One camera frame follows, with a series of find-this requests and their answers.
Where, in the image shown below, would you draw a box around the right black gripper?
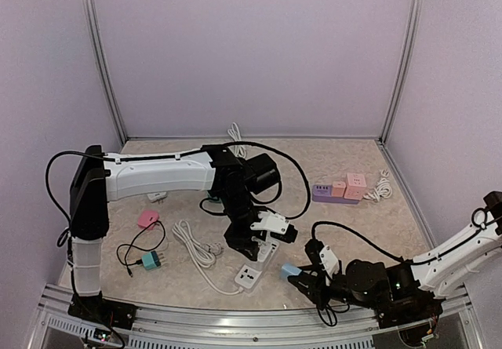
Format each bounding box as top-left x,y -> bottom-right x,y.
289,265 -> 379,311

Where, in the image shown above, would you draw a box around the white power strip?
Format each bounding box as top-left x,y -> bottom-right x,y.
234,247 -> 279,292

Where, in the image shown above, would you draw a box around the blue charger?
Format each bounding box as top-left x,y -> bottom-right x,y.
280,263 -> 302,283

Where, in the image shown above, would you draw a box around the black usb cable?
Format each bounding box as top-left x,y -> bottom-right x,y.
316,304 -> 350,327

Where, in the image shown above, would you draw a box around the purple power strip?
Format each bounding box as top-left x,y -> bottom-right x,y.
311,184 -> 360,205

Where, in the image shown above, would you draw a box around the beige pink charger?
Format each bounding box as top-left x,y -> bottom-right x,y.
331,181 -> 347,198

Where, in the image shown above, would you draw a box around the teal charger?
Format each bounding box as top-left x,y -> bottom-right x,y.
141,250 -> 165,271

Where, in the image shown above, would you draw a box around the pink cube socket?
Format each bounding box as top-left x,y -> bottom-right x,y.
344,173 -> 367,201

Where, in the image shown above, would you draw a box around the long black cable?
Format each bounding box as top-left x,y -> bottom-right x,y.
116,222 -> 169,278

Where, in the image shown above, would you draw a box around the white cube socket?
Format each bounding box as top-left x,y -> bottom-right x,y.
264,233 -> 280,253

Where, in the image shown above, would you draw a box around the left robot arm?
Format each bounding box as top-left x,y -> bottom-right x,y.
49,142 -> 299,322

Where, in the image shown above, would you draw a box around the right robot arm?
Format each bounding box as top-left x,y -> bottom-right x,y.
281,191 -> 501,329

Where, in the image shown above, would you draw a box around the teal power strip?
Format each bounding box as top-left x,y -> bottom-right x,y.
206,191 -> 220,202

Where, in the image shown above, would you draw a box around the pink square adapter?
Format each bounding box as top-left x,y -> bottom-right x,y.
137,210 -> 159,230

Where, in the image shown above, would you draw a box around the white square adapter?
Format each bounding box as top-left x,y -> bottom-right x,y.
147,192 -> 167,204

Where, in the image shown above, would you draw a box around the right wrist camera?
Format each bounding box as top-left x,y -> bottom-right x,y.
304,238 -> 340,280

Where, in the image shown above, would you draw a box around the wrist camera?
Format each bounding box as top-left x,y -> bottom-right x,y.
304,238 -> 340,280
250,211 -> 298,243

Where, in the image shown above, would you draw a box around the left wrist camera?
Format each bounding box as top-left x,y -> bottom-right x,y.
250,211 -> 298,243

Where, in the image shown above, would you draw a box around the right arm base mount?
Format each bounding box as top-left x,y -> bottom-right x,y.
375,299 -> 443,329

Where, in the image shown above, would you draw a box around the teal strip white cord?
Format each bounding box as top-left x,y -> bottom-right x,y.
227,122 -> 248,158

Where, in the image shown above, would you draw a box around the aluminium front rail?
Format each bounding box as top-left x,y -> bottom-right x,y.
24,284 -> 484,348

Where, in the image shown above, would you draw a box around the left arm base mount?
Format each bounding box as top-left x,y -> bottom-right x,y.
68,300 -> 137,330

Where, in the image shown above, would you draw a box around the left aluminium post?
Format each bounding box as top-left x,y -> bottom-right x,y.
82,0 -> 129,145

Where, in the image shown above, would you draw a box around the aluminium post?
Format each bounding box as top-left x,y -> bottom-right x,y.
82,0 -> 129,145
379,0 -> 423,147

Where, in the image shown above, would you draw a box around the right aluminium post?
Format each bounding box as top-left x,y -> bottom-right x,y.
379,0 -> 423,147

